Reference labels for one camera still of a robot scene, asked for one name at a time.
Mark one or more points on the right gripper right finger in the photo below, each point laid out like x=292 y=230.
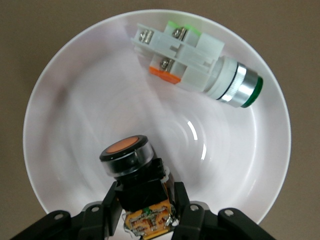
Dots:
x=200 y=222

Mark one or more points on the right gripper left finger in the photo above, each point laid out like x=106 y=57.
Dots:
x=95 y=220

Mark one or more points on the orange push-button switch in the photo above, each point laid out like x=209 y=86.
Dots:
x=135 y=175

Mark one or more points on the pink round plate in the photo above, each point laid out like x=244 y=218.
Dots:
x=75 y=112

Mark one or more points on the white green push-button switch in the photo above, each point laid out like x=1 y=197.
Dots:
x=190 y=57

